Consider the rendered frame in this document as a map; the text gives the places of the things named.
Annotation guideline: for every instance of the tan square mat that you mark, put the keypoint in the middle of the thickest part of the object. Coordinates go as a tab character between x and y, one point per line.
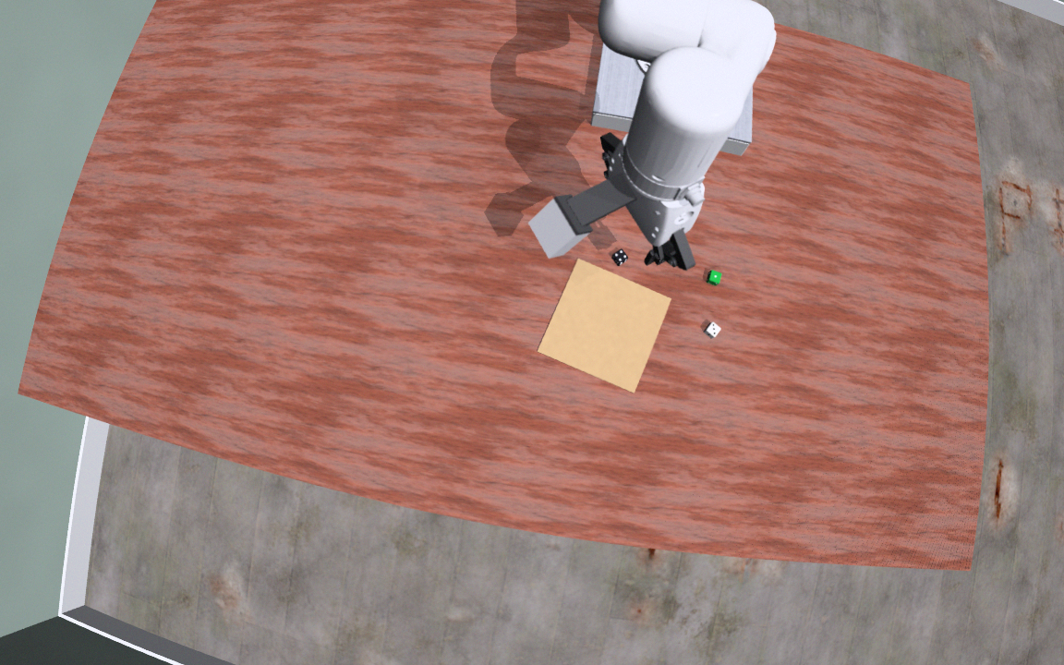
605	325

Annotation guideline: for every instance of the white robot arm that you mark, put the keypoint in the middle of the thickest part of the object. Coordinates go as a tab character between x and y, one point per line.
690	100

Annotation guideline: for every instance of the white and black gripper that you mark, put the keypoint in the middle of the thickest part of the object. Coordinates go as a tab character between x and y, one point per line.
659	220

